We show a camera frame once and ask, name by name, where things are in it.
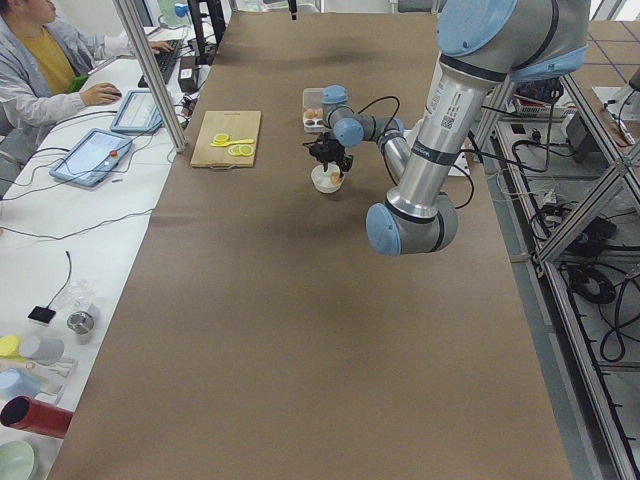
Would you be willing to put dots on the green bowl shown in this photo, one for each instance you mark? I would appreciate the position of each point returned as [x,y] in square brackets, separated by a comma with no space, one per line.
[18,461]

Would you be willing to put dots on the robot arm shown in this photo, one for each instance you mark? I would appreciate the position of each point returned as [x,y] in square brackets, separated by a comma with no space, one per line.
[481,44]

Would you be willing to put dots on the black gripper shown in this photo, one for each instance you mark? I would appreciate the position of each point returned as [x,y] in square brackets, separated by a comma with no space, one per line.
[332,153]

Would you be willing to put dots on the aluminium table frame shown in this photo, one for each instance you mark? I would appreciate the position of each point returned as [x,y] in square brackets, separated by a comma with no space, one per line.
[562,163]

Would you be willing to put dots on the aluminium frame post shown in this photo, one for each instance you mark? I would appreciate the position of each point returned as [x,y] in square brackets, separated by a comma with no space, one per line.
[132,25]

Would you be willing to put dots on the light blue cup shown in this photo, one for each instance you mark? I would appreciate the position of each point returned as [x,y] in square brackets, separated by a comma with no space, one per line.
[16,382]

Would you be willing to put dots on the person right hand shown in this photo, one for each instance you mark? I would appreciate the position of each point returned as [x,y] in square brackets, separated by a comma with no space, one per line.
[98,94]

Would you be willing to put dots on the bamboo cutting board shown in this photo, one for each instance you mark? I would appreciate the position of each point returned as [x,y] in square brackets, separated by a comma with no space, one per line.
[238,125]

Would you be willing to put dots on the white ceramic bowl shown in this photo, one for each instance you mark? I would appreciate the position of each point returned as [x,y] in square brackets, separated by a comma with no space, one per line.
[321,181]

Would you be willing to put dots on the grey cup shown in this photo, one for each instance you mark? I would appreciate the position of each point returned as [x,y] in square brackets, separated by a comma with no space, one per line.
[46,351]

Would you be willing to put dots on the steel cup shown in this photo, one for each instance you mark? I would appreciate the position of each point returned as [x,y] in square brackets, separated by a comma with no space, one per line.
[82,322]

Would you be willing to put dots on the lemon slice pair far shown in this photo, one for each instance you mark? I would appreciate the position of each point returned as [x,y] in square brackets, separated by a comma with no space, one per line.
[220,139]

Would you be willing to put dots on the person left hand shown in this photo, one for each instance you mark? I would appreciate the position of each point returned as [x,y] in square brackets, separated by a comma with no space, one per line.
[158,47]

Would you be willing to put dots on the small black square device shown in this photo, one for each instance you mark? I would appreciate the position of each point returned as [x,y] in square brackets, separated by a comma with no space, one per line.
[41,315]

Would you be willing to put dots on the black keyboard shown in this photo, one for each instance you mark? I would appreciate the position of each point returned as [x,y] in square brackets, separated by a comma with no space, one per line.
[166,60]

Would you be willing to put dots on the clear plastic egg box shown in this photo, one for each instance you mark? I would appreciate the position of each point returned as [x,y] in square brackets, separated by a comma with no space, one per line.
[312,98]

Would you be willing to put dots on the black power adapter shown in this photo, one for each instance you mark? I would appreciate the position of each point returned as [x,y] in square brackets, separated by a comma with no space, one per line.
[188,75]

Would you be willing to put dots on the near blue teach pendant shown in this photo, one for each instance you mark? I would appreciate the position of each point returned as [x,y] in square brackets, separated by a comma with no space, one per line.
[92,158]

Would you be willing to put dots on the blue teach pendant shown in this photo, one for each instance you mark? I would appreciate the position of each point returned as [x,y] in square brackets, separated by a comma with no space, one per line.
[137,114]
[92,158]

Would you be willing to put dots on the white camera stand pole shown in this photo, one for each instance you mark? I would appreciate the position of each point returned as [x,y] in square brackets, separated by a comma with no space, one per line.
[460,167]

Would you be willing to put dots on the lemon slice pair near handle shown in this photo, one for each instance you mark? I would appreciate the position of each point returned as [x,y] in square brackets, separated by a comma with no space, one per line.
[241,150]

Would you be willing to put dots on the yellow cup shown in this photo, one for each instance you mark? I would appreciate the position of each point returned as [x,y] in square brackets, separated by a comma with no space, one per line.
[10,346]

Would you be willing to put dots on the far blue teach pendant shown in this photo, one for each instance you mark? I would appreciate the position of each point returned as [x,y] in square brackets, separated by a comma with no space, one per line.
[137,114]

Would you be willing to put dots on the person in grey jacket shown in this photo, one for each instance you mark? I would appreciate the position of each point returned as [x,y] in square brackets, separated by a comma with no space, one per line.
[43,62]

